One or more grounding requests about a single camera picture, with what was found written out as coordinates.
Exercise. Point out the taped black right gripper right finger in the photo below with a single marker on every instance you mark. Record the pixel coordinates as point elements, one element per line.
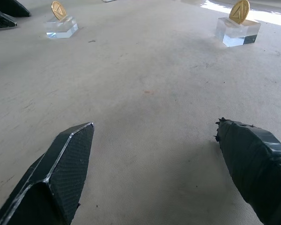
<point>260,168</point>

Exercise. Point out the clear acrylic block stand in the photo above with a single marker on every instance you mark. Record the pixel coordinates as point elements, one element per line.
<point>62,27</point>
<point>237,32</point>

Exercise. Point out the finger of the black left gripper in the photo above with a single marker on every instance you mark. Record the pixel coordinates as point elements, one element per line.
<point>16,8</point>
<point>1,20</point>

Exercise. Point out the gold coin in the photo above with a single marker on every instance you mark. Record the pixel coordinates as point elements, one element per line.
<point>58,9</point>
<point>239,11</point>

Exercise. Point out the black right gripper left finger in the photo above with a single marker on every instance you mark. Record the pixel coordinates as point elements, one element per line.
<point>61,173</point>

